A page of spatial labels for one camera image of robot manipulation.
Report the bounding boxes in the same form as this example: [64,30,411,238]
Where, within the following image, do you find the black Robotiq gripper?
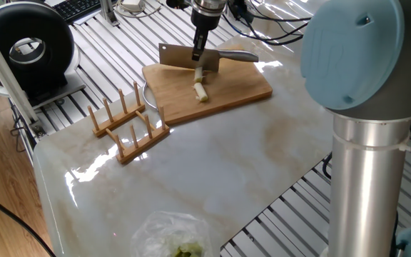
[190,10,223,62]

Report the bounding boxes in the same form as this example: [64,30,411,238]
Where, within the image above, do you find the steel cleaver knife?
[158,42,260,74]

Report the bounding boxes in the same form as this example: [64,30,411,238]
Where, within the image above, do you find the white scallion stalk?
[193,66,205,84]

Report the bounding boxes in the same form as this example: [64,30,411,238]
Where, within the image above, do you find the small black round object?
[166,0,192,10]

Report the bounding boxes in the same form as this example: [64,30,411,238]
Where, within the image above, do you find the short cut scallion piece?
[192,82,209,104]

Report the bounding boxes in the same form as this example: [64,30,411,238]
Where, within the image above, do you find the wooden cutting board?
[142,44,273,126]

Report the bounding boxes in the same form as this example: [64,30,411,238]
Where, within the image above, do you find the white power adapter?
[121,0,146,11]

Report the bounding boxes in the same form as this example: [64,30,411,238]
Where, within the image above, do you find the wooden peg rack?
[86,81,171,164]

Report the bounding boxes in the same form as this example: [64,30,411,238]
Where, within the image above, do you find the black computer keyboard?
[51,0,103,22]

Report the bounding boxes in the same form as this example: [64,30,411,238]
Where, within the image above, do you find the marble pattern table sheet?
[33,0,335,257]

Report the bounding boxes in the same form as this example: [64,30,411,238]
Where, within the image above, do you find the black round blower fan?
[0,1,87,110]

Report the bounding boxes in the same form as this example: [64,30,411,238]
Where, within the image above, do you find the clear plastic bag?
[129,210,213,257]

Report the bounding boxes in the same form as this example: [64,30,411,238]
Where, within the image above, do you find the green vegetable scraps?
[171,242,203,257]

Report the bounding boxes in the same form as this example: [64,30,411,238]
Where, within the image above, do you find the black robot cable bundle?
[221,0,312,46]

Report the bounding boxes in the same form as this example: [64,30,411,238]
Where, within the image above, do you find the round metal wire ring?
[143,81,160,111]

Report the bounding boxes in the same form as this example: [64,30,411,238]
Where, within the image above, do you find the short aluminium post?
[99,0,120,26]

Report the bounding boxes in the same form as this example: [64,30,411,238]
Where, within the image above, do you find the aluminium frame beam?
[0,14,48,138]

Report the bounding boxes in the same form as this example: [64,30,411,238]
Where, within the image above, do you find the black floor cable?
[0,181,56,257]

